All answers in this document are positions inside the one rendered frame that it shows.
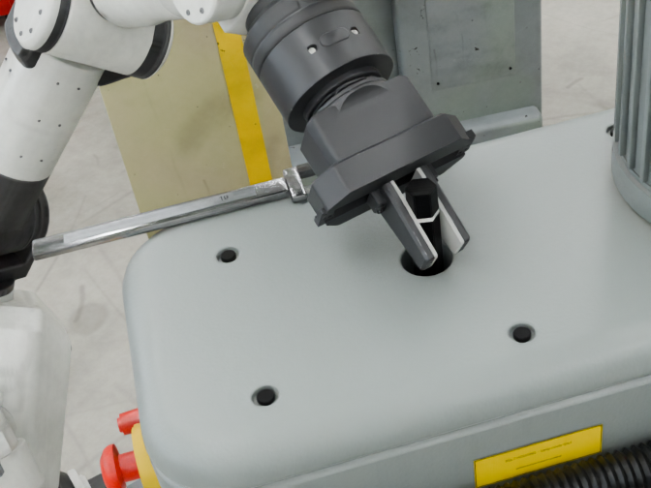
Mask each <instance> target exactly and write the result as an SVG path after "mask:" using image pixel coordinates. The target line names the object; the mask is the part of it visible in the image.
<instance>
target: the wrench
mask: <svg viewBox="0 0 651 488"><path fill-rule="evenodd" d="M314 175H316V174H315V172H314V171H313V169H312V168H311V167H310V165H309V164H308V163H305V164H301V165H297V166H296V167H293V168H286V169H284V170H283V176H284V177H281V178H277V179H273V180H269V181H265V182H262V183H258V184H254V185H250V186H246V187H242V188H238V189H234V190H231V191H227V192H224V193H220V194H216V195H212V196H208V197H204V198H197V199H193V200H189V201H185V202H181V203H178V204H174V205H170V206H166V207H162V208H158V209H154V210H150V211H146V212H142V213H139V214H135V215H131V216H127V217H123V218H119V219H116V220H112V221H108V222H104V223H100V224H97V225H93V226H89V227H85V228H81V229H74V230H70V231H66V232H62V233H58V234H54V235H51V236H47V237H43V238H39V239H35V240H33V241H32V256H33V259H34V260H40V259H47V258H51V257H55V256H59V255H63V254H66V253H70V252H73V251H77V250H81V249H85V248H89V247H93V246H97V245H101V244H105V243H109V242H112V241H116V240H120V239H124V238H128V237H131V236H135V235H139V234H143V233H147V232H151V231H154V230H158V229H165V228H169V227H173V226H177V225H181V224H185V223H189V222H192V221H196V220H199V219H203V218H207V217H211V216H215V215H219V214H223V213H227V212H231V211H235V210H238V209H242V208H246V207H250V206H253V205H257V204H261V203H265V202H269V201H273V200H277V199H280V198H287V197H288V196H291V199H292V202H293V203H297V202H300V201H304V200H307V199H308V195H309V192H310V188H311V185H308V186H304V187H303V184H302V181H301V179H303V178H307V177H311V176H314Z"/></svg>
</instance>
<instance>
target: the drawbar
mask: <svg viewBox="0 0 651 488"><path fill-rule="evenodd" d="M405 195H406V201H407V202H408V204H409V206H410V208H411V209H412V211H413V213H414V214H415V216H416V218H417V220H418V219H427V218H432V217H433V216H434V215H435V213H436V212H437V211H438V209H439V202H438V191H437V185H436V184H435V183H434V182H432V181H431V180H430V179H429V178H420V179H412V180H411V181H410V183H409V184H408V185H407V187H406V188H405ZM419 224H420V225H421V227H422V229H423V231H424V232H425V234H426V236H427V237H428V239H429V241H430V243H431V244H432V246H433V248H434V249H435V251H436V253H437V255H438V257H437V258H436V260H435V262H434V263H433V265H432V266H430V267H429V268H427V269H425V270H421V269H419V267H418V266H417V264H416V263H415V261H414V260H413V265H414V273H415V275H417V276H433V275H437V274H439V273H442V272H443V271H445V270H444V259H443V248H442V236H441V225H440V214H439V213H438V215H437V216H436V218H435V219H434V220H433V222H424V223H419Z"/></svg>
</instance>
